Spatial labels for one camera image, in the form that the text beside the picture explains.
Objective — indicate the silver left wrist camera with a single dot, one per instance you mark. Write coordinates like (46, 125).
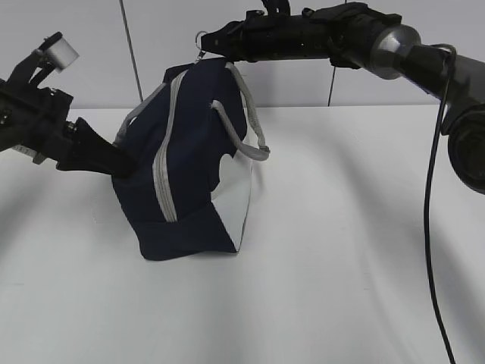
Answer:
(58, 52)

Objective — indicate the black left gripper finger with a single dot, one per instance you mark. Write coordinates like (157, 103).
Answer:
(85, 134)
(103, 159)

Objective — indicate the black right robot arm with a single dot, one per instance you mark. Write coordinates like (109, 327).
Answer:
(353, 35)

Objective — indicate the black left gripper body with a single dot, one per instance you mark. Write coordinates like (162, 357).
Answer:
(34, 119)

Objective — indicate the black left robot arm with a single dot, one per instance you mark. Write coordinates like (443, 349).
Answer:
(36, 119)

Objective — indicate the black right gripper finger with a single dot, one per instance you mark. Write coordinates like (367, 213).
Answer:
(226, 42)

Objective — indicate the navy and white lunch bag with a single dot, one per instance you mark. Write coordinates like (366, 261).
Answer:
(194, 141)

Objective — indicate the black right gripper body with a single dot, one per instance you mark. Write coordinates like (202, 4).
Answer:
(280, 36)

